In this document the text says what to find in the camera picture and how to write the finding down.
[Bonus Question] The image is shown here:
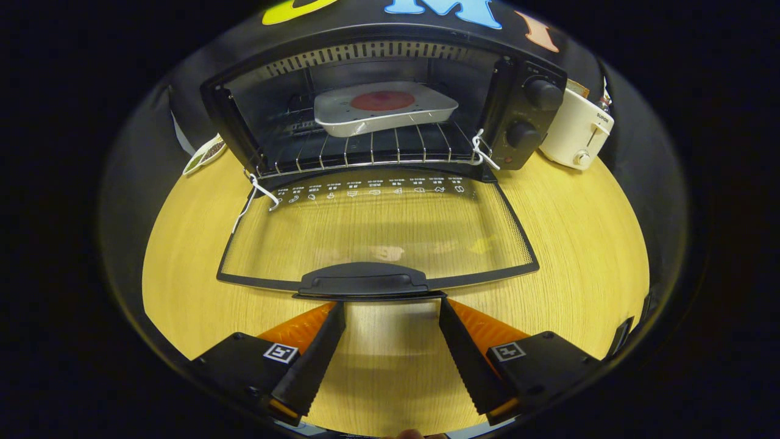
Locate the white divided dish with beans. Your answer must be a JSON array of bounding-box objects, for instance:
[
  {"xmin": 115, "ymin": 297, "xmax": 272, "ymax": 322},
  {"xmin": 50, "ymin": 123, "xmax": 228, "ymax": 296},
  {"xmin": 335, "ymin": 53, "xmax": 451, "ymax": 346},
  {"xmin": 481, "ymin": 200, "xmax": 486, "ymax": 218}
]
[{"xmin": 183, "ymin": 134, "xmax": 227, "ymax": 176}]

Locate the black rectangular object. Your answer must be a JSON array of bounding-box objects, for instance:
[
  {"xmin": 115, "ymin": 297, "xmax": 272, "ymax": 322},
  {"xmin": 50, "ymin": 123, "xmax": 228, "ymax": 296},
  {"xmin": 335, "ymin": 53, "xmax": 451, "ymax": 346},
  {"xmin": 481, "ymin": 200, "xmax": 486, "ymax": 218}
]
[{"xmin": 606, "ymin": 316, "xmax": 636, "ymax": 360}]

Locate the white string loop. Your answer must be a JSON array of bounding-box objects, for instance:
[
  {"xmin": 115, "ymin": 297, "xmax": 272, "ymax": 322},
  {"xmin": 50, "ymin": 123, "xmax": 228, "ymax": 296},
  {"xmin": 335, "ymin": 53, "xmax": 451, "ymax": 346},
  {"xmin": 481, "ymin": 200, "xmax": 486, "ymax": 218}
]
[
  {"xmin": 470, "ymin": 128, "xmax": 502, "ymax": 171},
  {"xmin": 232, "ymin": 173, "xmax": 281, "ymax": 235}
]

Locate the pink round meat slice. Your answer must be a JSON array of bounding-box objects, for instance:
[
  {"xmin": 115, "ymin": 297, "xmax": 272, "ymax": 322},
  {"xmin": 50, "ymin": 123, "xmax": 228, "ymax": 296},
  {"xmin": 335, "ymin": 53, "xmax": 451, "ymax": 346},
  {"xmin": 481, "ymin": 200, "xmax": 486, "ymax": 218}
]
[{"xmin": 350, "ymin": 91, "xmax": 416, "ymax": 112}]

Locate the white pop-up toaster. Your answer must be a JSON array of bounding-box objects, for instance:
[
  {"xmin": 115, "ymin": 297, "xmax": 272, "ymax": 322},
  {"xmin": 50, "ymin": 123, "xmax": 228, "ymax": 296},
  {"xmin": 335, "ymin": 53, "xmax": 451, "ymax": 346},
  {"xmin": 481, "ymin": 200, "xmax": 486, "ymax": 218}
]
[{"xmin": 539, "ymin": 85, "xmax": 615, "ymax": 171}]

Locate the white square plate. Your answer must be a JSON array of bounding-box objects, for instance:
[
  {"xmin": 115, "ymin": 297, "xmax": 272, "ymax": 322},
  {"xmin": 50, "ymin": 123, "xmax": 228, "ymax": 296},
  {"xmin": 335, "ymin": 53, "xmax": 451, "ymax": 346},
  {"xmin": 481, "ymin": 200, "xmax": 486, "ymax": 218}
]
[{"xmin": 313, "ymin": 81, "xmax": 459, "ymax": 138}]

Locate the black toaster oven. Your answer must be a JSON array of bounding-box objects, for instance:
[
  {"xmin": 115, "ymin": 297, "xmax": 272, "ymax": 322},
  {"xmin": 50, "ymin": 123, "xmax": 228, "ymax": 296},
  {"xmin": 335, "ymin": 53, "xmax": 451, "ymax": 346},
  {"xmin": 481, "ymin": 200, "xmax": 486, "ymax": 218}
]
[{"xmin": 200, "ymin": 24, "xmax": 569, "ymax": 301}]

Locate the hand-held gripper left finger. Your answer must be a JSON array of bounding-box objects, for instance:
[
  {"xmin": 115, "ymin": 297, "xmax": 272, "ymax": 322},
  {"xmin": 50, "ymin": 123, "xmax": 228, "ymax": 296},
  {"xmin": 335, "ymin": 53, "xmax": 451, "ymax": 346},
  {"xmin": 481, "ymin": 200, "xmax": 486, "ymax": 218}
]
[{"xmin": 189, "ymin": 302, "xmax": 347, "ymax": 427}]

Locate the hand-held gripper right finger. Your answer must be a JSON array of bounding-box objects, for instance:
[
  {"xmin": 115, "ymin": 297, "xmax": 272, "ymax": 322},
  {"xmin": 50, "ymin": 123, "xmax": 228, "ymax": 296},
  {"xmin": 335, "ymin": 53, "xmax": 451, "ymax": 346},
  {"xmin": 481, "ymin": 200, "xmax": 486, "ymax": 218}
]
[{"xmin": 439, "ymin": 298, "xmax": 601, "ymax": 426}]

